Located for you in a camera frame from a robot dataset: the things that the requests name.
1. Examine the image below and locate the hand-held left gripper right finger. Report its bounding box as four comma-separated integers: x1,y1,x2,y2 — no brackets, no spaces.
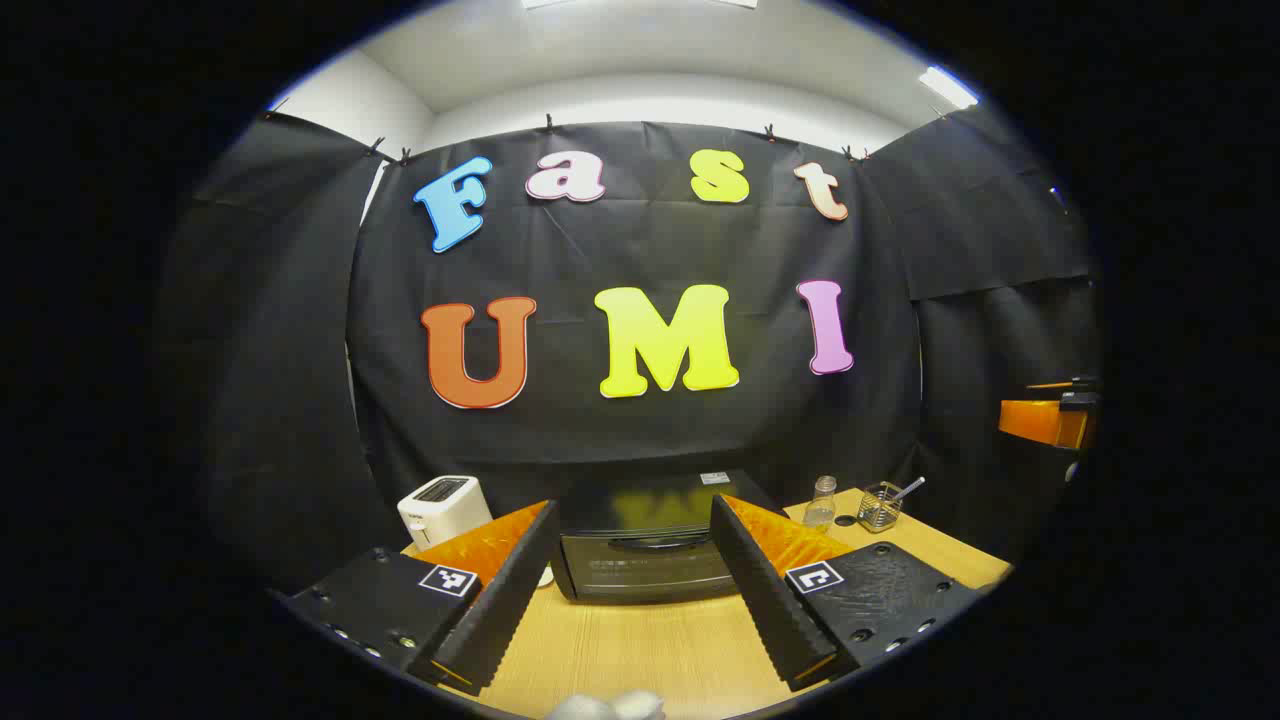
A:
709,493,982,694

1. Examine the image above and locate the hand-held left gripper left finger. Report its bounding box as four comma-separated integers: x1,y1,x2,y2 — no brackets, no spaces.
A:
283,499,560,698

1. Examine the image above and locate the black electric oven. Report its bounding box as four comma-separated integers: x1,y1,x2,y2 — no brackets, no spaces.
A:
548,470,786,604

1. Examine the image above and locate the clear plastic bottle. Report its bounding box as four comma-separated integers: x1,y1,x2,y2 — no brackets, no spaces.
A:
803,475,839,529

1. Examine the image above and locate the white toaster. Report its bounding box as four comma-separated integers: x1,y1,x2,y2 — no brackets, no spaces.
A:
397,475,493,551

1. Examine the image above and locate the black backdrop cloth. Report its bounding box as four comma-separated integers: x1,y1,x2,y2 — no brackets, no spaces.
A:
165,105,1101,601

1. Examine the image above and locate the ceiling light panel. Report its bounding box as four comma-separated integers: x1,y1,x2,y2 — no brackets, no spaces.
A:
919,65,980,110

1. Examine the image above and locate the metal wire basket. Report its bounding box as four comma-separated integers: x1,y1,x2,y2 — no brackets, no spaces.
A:
857,482,904,533

